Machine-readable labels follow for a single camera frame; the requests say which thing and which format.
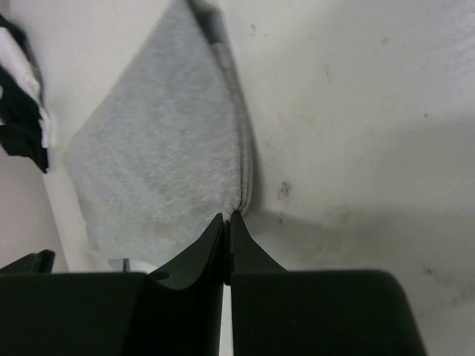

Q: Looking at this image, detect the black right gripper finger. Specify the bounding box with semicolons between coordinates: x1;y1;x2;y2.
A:
0;249;56;274
1;215;225;355
227;212;426;355

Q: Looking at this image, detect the grey tank top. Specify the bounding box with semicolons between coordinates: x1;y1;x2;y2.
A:
63;1;253;270

